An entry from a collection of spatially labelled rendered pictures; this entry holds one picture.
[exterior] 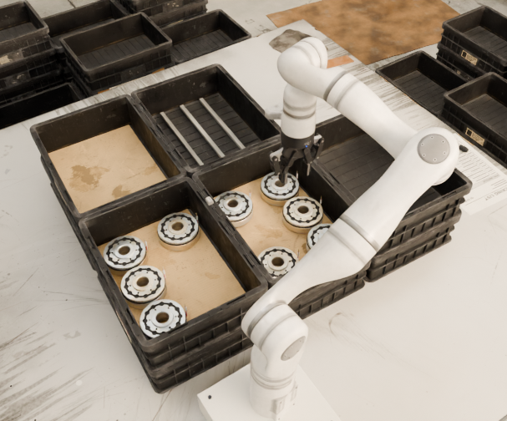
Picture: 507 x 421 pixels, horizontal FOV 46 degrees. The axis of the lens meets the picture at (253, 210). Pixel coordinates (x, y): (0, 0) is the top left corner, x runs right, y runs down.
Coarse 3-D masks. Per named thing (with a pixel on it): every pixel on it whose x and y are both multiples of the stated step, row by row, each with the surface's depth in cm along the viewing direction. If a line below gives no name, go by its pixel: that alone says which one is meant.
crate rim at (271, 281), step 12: (276, 144) 161; (240, 156) 157; (216, 168) 154; (312, 168) 154; (324, 180) 152; (204, 192) 149; (336, 192) 148; (216, 204) 146; (348, 204) 146; (228, 228) 141; (240, 240) 138; (252, 252) 136; (264, 276) 131
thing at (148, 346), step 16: (112, 208) 146; (208, 208) 145; (80, 224) 142; (224, 224) 142; (96, 256) 135; (256, 272) 132; (112, 288) 130; (256, 288) 129; (224, 304) 127; (240, 304) 128; (128, 320) 124; (192, 320) 124; (208, 320) 125; (160, 336) 122; (176, 336) 123
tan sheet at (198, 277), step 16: (208, 240) 151; (160, 256) 148; (176, 256) 148; (192, 256) 148; (208, 256) 148; (176, 272) 145; (192, 272) 145; (208, 272) 145; (224, 272) 144; (176, 288) 142; (192, 288) 141; (208, 288) 141; (224, 288) 141; (240, 288) 141; (192, 304) 139; (208, 304) 138
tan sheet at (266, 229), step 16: (256, 192) 162; (304, 192) 162; (256, 208) 158; (272, 208) 158; (256, 224) 155; (272, 224) 155; (256, 240) 151; (272, 240) 151; (288, 240) 151; (304, 240) 151
